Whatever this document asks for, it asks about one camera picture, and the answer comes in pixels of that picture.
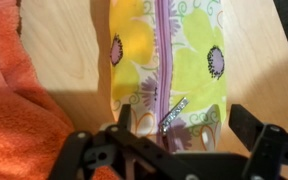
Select orange towel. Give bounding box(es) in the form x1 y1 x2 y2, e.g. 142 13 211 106
0 0 120 180

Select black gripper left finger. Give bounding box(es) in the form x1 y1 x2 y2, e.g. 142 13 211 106
47 103 142 180

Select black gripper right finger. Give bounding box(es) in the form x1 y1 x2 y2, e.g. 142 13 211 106
229 103 288 180

